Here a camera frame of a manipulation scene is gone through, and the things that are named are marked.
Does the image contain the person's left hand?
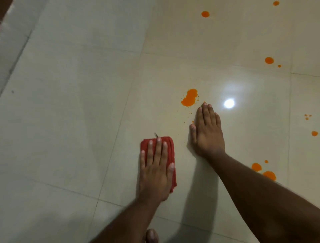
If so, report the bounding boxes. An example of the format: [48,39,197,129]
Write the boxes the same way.
[138,137,176,203]

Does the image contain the person's right hand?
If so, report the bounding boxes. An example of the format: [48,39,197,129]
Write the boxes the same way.
[189,102,226,158]

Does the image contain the red cleaning cloth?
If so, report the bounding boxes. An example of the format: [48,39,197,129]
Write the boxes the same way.
[140,132,177,194]

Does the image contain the person's left forearm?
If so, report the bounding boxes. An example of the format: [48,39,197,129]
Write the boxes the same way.
[90,198,162,243]

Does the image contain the person's right forearm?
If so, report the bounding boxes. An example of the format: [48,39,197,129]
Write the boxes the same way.
[206,150,320,243]

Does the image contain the large orange liquid splash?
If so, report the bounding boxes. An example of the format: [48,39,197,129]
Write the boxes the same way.
[181,89,199,107]

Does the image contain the person's toe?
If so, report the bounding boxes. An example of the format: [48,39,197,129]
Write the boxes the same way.
[145,229,159,243]

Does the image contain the dark brown wooden furniture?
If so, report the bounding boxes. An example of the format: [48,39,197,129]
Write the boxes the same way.
[0,0,13,21]

